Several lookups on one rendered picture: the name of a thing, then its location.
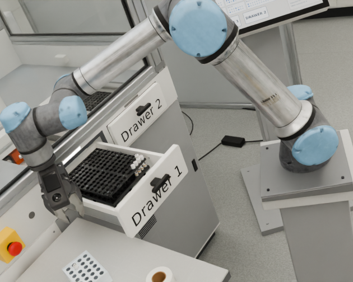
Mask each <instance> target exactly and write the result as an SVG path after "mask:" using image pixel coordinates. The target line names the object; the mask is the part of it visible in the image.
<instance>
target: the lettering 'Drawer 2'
mask: <svg viewBox="0 0 353 282"><path fill-rule="evenodd" d="M157 100H159V99H157ZM157 100H156V101H157ZM159 105H160V100H159ZM161 106H162V105H161ZM161 106H160V107H161ZM160 107H159V106H158V109H159V108H160ZM147 113H148V115H149V114H150V113H149V112H147ZM147 113H146V114H147ZM148 115H147V116H148ZM145 116H146V115H145ZM147 116H146V119H149V118H150V117H151V116H150V117H149V118H147ZM140 121H141V123H140V122H139V121H138V122H139V124H140V125H141V126H142V121H143V123H145V120H144V116H143V120H142V119H141V118H140ZM134 125H136V126H135V127H137V129H139V128H138V126H137V124H134ZM134 125H133V127H134ZM135 127H134V131H137V130H135ZM125 132H126V133H127V135H128V138H129V134H128V132H127V131H124V132H123V133H125ZM123 133H122V134H123ZM122 134H121V135H122ZM122 138H123V140H124V137H123V135H122ZM128 138H127V139H126V140H124V142H126V141H127V140H128Z"/></svg>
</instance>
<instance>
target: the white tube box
mask: <svg viewBox="0 0 353 282"><path fill-rule="evenodd" d="M75 263H76V264H77V265H78V266H79V269H78V270H75V269H74V267H73V264H75ZM62 271H63V272H64V274H65V275H66V277H67V278H68V280H69V281H70V282H111V281H113V279H112V278H111V276H110V275H109V273H108V271H107V270H106V269H105V268H104V267H103V266H102V265H101V264H100V263H99V262H98V261H96V260H95V259H94V258H93V257H92V256H91V255H90V254H89V253H88V252H87V251H84V252H83V253H82V254H80V255H79V256H78V257H76V258H75V259H74V260H73V261H71V262H70V263H69V264H68V265H66V266H65V267H64V268H63V269H62Z"/></svg>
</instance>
